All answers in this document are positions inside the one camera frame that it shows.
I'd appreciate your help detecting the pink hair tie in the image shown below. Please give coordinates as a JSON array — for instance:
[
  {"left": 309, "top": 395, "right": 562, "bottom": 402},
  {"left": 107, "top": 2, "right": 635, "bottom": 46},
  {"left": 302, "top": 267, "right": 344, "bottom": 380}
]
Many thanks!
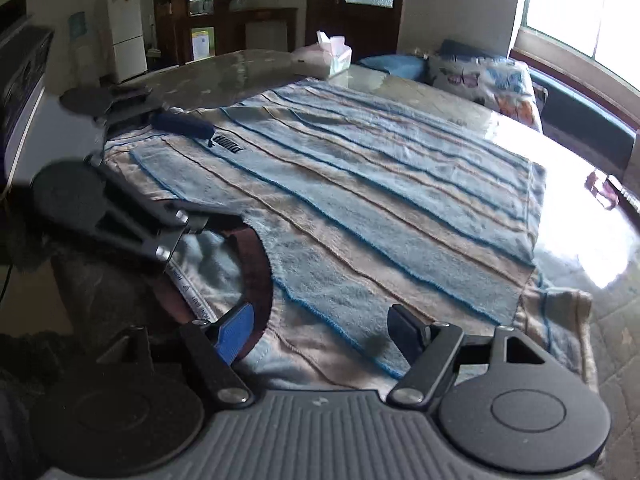
[{"left": 583, "top": 169, "right": 622, "bottom": 209}]

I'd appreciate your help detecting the quilted grey table cover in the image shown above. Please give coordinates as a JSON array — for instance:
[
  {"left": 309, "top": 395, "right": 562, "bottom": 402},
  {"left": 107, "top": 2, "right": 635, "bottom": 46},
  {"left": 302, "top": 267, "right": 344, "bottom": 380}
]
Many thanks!
[{"left": 49, "top": 49, "right": 640, "bottom": 480}]

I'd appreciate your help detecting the dark wooden door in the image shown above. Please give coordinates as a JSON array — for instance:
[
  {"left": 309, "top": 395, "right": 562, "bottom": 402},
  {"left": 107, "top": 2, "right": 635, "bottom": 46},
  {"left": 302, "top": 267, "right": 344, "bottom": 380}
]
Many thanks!
[{"left": 305, "top": 0, "right": 402, "bottom": 61}]

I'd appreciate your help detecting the dark wooden cabinet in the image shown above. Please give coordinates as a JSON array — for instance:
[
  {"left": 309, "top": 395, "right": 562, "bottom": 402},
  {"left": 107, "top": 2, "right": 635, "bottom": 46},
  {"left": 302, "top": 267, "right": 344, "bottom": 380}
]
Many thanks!
[{"left": 150, "top": 0, "right": 297, "bottom": 68}]

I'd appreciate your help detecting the blue sofa bench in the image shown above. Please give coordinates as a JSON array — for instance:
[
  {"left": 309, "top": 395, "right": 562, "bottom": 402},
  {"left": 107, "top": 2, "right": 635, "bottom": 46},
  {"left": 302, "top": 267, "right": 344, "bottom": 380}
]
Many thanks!
[{"left": 357, "top": 39, "right": 636, "bottom": 180}]

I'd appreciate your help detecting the black remote control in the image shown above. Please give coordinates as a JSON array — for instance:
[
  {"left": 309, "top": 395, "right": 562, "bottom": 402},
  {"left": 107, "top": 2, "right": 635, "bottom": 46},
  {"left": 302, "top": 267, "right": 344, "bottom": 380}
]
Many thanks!
[{"left": 606, "top": 174, "right": 640, "bottom": 216}]

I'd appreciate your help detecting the pink tissue box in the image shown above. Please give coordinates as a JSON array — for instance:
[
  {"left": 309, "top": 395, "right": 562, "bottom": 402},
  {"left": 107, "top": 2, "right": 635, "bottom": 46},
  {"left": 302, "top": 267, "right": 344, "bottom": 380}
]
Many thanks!
[{"left": 291, "top": 30, "right": 352, "bottom": 79}]

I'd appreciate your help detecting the white refrigerator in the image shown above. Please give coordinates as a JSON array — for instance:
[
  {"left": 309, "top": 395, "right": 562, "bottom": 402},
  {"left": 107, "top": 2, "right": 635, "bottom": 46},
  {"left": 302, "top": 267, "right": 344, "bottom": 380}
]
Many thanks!
[{"left": 102, "top": 0, "right": 148, "bottom": 82}]

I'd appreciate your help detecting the butterfly print pillow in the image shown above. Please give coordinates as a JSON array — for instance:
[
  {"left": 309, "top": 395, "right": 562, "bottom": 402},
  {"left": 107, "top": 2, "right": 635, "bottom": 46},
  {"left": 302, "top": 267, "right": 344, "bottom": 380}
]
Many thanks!
[{"left": 427, "top": 55, "right": 542, "bottom": 132}]

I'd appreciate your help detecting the water dispenser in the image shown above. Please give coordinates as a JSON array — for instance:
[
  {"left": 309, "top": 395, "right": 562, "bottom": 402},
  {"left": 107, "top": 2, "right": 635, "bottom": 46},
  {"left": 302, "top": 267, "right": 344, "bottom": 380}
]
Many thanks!
[{"left": 67, "top": 11, "right": 99, "bottom": 87}]

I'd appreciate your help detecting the window with green frame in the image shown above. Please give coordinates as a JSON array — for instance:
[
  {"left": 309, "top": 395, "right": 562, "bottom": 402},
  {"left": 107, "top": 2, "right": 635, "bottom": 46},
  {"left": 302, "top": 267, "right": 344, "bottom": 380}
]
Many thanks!
[{"left": 523, "top": 0, "right": 639, "bottom": 88}]

